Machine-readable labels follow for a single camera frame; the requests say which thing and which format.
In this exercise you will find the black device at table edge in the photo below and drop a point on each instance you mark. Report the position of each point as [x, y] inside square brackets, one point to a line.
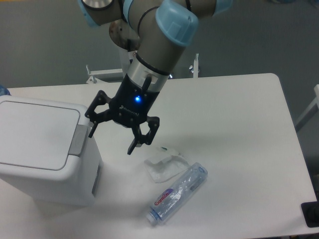
[311, 213]

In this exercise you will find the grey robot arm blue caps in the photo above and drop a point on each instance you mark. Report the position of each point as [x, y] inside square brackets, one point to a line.
[165, 29]

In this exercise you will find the white furniture at right edge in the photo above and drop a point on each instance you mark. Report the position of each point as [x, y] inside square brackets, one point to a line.
[309, 112]

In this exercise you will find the blue object at left edge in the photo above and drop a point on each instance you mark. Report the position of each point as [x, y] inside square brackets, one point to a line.
[4, 91]

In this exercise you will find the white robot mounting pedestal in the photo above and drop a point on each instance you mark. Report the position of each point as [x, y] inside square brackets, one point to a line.
[127, 40]

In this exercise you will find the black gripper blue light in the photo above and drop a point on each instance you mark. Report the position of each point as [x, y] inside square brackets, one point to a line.
[129, 107]

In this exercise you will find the clear empty plastic water bottle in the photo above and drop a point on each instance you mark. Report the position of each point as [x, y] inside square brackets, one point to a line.
[176, 195]

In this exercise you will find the clear crumpled plastic wrapper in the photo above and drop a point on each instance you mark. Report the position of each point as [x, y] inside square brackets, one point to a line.
[165, 164]

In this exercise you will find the white push-lid trash can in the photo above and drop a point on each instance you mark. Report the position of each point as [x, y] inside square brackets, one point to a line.
[46, 150]

